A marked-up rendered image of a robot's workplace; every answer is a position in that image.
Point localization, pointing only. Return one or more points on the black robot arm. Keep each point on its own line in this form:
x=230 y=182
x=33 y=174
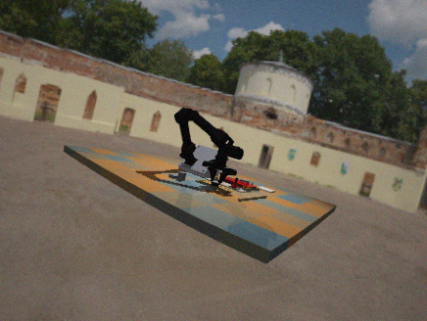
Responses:
x=218 y=136

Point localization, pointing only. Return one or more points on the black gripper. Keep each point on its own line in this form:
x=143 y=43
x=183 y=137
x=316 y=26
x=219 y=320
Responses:
x=225 y=171

